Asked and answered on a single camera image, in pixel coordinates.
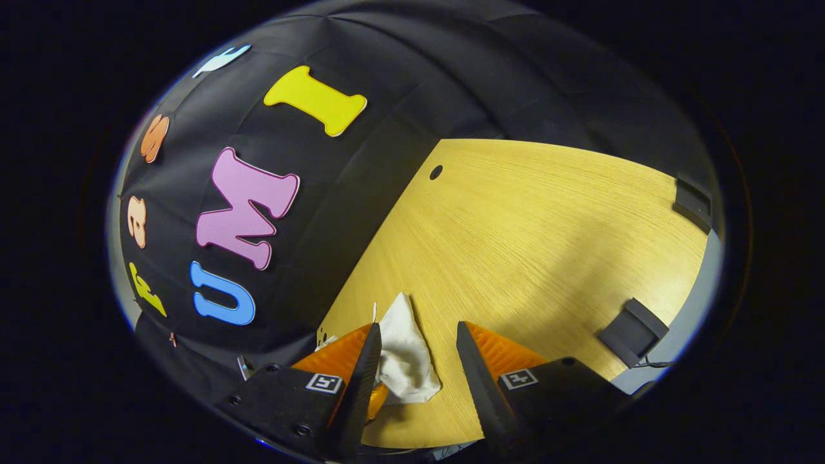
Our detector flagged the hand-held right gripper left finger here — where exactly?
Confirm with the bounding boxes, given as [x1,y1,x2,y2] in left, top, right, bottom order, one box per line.
[216,322,383,462]

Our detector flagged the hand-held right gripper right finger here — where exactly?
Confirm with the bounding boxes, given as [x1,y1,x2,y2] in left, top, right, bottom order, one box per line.
[456,320,636,456]

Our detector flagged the white jeans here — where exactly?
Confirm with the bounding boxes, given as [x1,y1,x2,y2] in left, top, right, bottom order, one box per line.
[316,293,443,406]

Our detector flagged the black table edge clamp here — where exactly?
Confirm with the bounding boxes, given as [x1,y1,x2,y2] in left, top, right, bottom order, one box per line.
[597,297,670,369]
[672,174,713,235]

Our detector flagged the black backdrop cloth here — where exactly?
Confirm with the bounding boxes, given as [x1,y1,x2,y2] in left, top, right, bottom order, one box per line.
[106,0,716,400]

